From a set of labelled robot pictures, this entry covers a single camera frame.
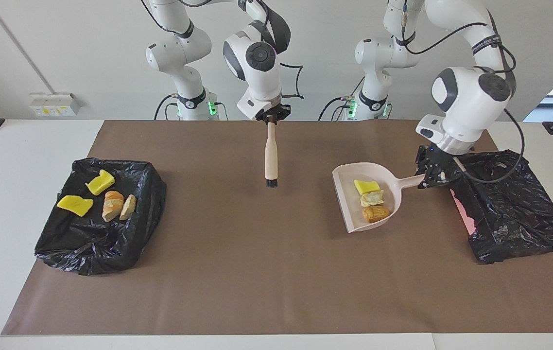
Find small pale foam chunk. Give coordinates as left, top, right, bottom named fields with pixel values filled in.
left=359, top=190, right=385, bottom=208

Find pale pink plastic dustpan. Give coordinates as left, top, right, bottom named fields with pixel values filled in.
left=332, top=162, right=425, bottom=233

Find white wall socket box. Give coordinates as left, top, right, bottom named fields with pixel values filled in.
left=29, top=92, right=81, bottom=118

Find open black bag lined bin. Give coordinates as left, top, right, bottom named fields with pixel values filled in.
left=34, top=157, right=167, bottom=277

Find large pale foam chunk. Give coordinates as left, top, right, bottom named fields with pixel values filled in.
left=102, top=191, right=125, bottom=223

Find beige hand brush black bristles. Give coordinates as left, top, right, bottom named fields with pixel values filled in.
left=264, top=117, right=278, bottom=189

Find small yellow sponge wedge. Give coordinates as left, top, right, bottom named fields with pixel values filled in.
left=354, top=179, right=381, bottom=195

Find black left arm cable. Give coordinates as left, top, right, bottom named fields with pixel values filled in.
left=386, top=0, right=526, bottom=184

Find brown rounded foam lump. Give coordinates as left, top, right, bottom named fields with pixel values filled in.
left=362, top=205, right=391, bottom=224

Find slim tan foam chunk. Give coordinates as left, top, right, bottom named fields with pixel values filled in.
left=120, top=194, right=138, bottom=221

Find pink bin wrapped black bag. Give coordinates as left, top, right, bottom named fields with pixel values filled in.
left=442, top=149, right=553, bottom=264

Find notched yellow sponge piece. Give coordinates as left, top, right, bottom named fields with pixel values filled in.
left=86, top=169, right=116, bottom=196

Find brown table mat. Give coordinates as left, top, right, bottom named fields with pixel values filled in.
left=2, top=120, right=553, bottom=336

